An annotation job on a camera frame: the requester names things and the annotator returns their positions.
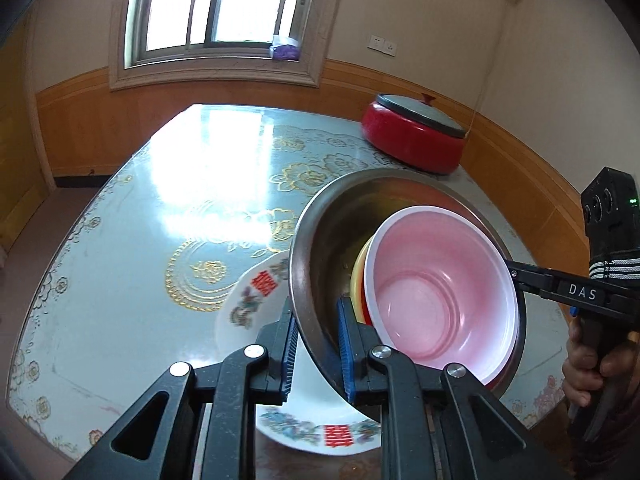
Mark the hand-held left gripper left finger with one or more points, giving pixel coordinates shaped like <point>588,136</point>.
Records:
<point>287,355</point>

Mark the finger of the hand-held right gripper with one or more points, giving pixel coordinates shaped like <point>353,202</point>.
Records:
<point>530,277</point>

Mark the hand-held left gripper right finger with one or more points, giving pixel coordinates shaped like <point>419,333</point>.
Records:
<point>345,345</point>

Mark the white plate with red characters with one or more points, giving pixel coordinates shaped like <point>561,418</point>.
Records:
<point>235,320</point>

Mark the yellow plastic bowl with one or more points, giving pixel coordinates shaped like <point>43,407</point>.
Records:
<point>359,280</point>

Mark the red plastic bowl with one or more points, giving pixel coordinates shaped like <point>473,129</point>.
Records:
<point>430,300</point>

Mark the stainless steel bowl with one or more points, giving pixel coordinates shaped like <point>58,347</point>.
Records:
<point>325,240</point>

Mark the person's right forearm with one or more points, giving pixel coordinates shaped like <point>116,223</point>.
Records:
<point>622,440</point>

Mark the person's right hand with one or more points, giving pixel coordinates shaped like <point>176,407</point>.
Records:
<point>575,365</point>

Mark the red electric pot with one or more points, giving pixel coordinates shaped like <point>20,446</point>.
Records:
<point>415,150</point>

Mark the grey pot lid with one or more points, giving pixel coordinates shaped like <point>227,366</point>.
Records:
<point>420,112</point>

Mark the purple tissue box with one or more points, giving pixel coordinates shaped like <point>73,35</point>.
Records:
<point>285,49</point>

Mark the white wall socket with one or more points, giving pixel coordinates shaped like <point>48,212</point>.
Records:
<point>390,46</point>
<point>375,42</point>

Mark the window with white frame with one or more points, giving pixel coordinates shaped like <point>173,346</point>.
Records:
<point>170,0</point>

